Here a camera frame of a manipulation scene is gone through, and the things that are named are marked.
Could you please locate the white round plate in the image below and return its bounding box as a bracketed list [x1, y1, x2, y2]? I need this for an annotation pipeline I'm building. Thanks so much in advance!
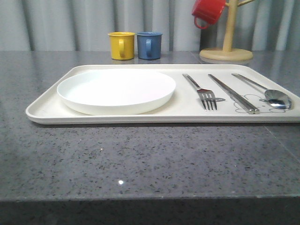
[57, 68, 176, 115]

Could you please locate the silver metal fork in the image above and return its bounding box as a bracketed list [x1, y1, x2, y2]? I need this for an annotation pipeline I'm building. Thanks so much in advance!
[182, 74, 218, 111]

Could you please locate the silver metal spoon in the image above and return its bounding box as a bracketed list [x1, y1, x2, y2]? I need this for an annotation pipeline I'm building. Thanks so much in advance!
[232, 73, 293, 110]

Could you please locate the cream rabbit serving tray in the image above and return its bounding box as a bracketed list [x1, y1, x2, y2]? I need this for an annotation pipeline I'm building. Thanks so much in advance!
[26, 64, 300, 124]

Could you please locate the blue enamel mug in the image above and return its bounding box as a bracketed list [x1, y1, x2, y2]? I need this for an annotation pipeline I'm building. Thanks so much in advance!
[136, 32, 162, 60]

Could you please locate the yellow enamel mug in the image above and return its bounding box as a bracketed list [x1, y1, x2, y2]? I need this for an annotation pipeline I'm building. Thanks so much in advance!
[108, 32, 135, 60]

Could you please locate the wooden mug tree stand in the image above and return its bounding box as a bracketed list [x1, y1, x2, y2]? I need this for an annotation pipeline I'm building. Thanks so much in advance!
[199, 0, 254, 61]

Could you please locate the red enamel mug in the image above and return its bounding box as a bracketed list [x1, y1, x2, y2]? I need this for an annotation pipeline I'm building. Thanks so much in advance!
[192, 0, 226, 29]

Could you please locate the grey pleated curtain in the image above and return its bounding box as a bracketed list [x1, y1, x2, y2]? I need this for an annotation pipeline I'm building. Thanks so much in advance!
[0, 0, 300, 51]

